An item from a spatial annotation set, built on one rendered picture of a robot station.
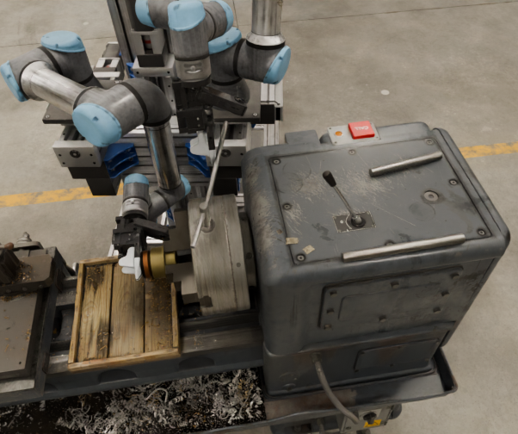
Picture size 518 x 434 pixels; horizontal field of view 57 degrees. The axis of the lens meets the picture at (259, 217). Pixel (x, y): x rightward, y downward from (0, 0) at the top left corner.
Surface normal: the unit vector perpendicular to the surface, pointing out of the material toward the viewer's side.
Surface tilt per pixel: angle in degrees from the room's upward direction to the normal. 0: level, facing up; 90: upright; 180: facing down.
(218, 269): 49
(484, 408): 0
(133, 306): 0
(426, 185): 0
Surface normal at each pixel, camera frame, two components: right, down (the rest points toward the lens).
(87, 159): -0.02, 0.77
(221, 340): -0.03, -0.64
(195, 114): 0.13, 0.53
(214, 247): 0.04, -0.19
